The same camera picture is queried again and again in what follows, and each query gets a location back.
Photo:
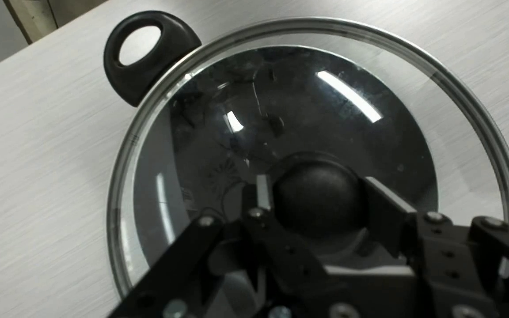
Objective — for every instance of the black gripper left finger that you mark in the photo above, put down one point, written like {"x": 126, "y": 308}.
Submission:
{"x": 219, "y": 266}

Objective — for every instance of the glass lid with black knob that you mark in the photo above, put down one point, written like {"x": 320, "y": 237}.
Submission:
{"x": 472, "y": 130}

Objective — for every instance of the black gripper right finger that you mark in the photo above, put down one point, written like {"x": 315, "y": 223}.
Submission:
{"x": 442, "y": 258}

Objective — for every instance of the black cooking pot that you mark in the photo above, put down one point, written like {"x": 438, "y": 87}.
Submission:
{"x": 177, "y": 41}

